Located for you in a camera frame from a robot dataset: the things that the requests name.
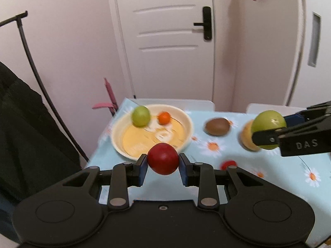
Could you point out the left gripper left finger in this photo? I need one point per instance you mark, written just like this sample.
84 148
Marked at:
123 176

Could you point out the white panel door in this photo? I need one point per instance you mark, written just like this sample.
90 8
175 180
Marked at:
166 55

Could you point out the red plum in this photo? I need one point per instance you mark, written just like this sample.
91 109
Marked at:
163 159

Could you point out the white chair back right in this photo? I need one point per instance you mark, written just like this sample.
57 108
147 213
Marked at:
254 108

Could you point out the small orange tangerine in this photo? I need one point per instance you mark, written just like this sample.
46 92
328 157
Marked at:
164 118

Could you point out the black door handle lock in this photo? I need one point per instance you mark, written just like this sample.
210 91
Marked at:
206 23

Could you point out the yellow pear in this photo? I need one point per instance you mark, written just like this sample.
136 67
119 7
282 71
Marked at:
246 137

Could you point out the brown kiwi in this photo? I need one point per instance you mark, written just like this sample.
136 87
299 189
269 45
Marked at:
217 127

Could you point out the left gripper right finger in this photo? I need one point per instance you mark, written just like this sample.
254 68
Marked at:
200 175

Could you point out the green apple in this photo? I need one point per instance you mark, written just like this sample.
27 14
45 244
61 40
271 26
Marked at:
267 120
140 116

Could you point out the white wardrobe door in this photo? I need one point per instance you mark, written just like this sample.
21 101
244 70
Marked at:
310 78

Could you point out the cream yellow fruit bowl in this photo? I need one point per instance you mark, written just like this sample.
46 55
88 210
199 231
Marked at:
131 141

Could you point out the small red tomato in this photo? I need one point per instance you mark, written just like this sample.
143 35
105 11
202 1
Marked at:
225 164

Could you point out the black stand pole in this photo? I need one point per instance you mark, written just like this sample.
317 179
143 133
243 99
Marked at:
18 20

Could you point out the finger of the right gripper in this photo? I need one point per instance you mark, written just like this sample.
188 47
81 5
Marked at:
303 136
310 113

